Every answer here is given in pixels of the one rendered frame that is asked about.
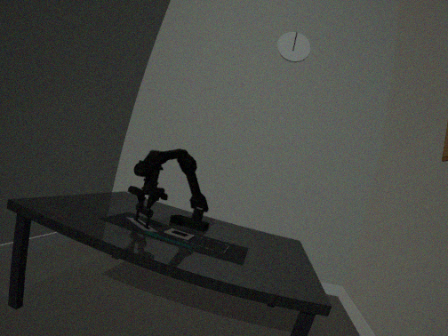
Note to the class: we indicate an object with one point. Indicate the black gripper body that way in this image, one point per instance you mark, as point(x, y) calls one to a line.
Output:
point(138, 192)

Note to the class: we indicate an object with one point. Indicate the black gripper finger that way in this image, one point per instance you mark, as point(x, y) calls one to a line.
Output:
point(151, 202)
point(141, 201)

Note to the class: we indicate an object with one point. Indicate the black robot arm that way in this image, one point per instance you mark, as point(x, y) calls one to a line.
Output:
point(150, 168)

